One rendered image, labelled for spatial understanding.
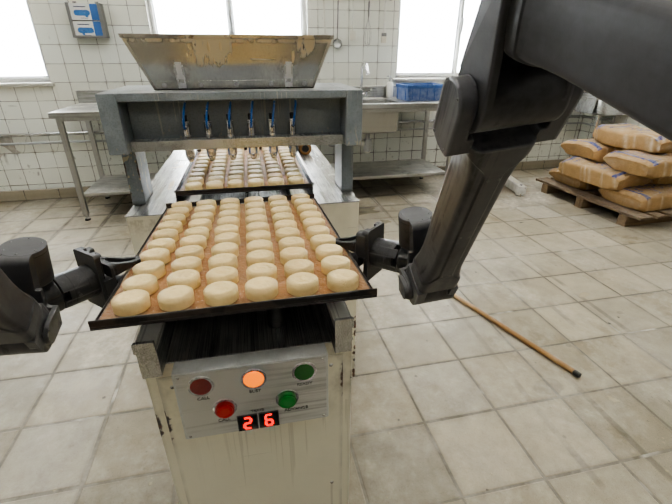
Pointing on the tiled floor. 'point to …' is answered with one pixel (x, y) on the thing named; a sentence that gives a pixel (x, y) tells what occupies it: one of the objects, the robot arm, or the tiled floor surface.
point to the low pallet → (606, 204)
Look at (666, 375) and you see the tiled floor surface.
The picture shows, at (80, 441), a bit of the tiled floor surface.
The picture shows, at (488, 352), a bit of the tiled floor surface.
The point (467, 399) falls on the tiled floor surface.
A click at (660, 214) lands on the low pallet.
